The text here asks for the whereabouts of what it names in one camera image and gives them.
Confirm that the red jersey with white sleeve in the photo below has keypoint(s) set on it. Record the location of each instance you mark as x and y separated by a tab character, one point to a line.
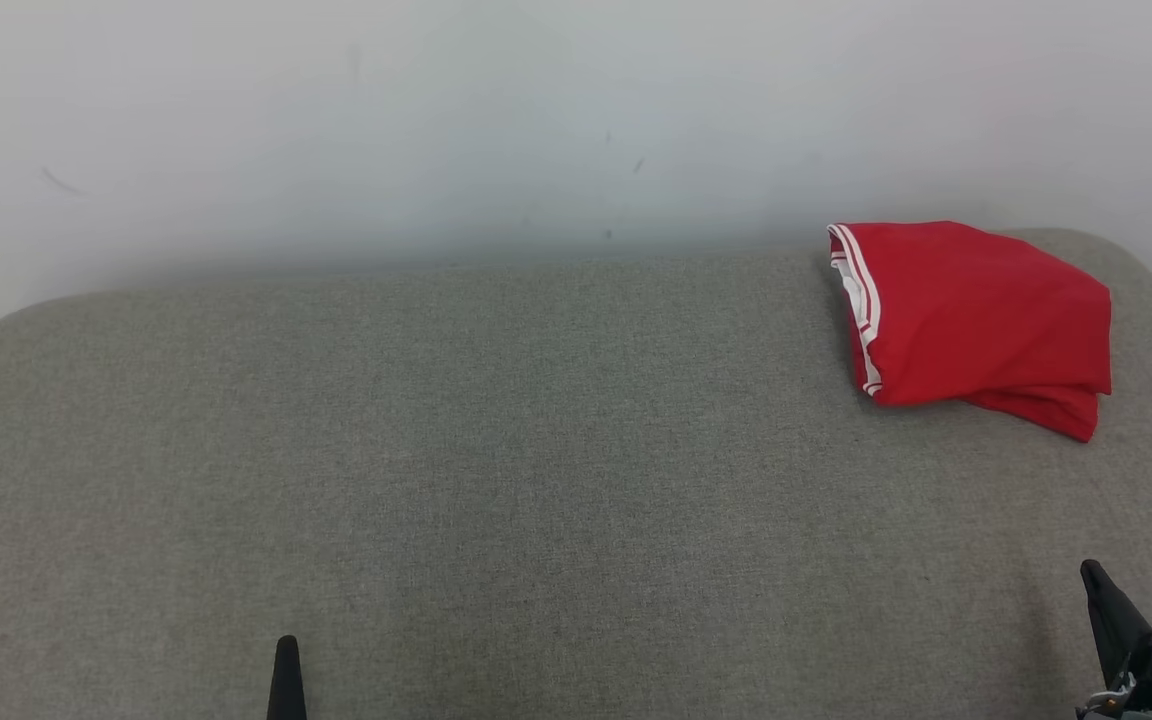
976	310

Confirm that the red shorts with white stripe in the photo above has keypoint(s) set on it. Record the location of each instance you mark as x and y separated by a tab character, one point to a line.
1056	412

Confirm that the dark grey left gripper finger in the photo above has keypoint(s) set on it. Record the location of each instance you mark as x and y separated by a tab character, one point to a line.
287	685

